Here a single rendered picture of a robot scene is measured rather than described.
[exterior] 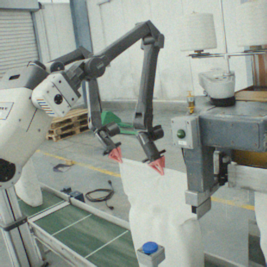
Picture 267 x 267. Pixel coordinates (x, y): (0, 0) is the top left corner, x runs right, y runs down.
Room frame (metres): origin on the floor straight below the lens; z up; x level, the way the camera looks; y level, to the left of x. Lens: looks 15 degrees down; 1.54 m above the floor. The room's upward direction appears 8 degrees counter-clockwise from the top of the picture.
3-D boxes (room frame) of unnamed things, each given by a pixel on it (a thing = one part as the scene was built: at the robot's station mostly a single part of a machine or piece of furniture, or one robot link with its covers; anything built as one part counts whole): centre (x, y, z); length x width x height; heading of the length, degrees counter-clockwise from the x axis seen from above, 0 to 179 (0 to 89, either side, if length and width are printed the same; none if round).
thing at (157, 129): (1.30, -0.05, 1.21); 0.11 x 0.09 x 0.12; 134
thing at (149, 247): (0.92, 0.02, 0.84); 0.06 x 0.06 x 0.02
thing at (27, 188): (2.48, 1.14, 0.74); 0.47 x 0.22 x 0.72; 42
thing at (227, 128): (0.91, -0.32, 1.21); 0.30 x 0.25 x 0.30; 44
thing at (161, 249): (0.92, 0.02, 0.81); 0.08 x 0.08 x 0.06; 44
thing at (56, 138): (6.72, 1.63, 0.07); 1.20 x 0.82 x 0.14; 132
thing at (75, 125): (6.73, 1.62, 0.22); 1.21 x 0.84 x 0.14; 134
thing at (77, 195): (2.53, 0.74, 0.35); 0.30 x 0.15 x 0.15; 44
